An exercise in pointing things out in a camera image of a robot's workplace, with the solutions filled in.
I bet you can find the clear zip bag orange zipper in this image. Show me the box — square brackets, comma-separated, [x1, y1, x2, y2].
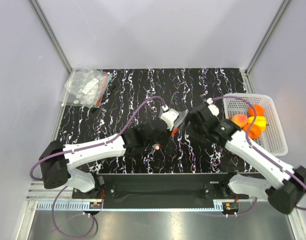
[167, 110, 189, 140]

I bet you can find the peach fruit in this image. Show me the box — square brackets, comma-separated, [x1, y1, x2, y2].
[231, 114, 248, 128]

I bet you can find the orange fruit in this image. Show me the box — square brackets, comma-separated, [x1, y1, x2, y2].
[243, 124, 262, 140]
[249, 105, 265, 117]

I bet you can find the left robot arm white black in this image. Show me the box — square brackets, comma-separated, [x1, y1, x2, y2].
[40, 118, 174, 198]

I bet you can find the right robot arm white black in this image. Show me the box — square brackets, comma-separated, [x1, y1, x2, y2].
[184, 105, 306, 215]

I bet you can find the stack of spare zip bags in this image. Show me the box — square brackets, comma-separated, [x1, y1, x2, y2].
[64, 68, 112, 109]

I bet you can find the black marbled table mat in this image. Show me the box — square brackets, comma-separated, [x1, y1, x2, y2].
[57, 68, 254, 174]

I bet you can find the yellow bell pepper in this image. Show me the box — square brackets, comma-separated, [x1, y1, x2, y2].
[248, 115, 267, 132]

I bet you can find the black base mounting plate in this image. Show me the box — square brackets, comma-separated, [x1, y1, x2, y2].
[72, 173, 248, 206]

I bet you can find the white plastic mesh basket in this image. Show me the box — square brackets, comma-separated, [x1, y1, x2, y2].
[223, 93, 288, 157]

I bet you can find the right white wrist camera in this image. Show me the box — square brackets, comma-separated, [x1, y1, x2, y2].
[206, 98, 220, 117]

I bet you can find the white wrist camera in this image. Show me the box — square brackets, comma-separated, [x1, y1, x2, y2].
[206, 98, 220, 117]
[159, 105, 180, 131]

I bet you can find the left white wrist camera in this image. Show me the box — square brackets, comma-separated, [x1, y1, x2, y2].
[159, 105, 180, 131]

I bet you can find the right aluminium frame post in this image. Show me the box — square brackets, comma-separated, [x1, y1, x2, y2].
[245, 0, 293, 75]

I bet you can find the aluminium frame post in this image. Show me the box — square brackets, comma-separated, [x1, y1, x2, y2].
[245, 0, 293, 75]
[28, 0, 72, 74]

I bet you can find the white slotted cable duct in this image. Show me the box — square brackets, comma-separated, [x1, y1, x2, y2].
[37, 200, 224, 212]

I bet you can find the left aluminium frame post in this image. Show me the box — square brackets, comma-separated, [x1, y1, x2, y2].
[28, 0, 72, 74]

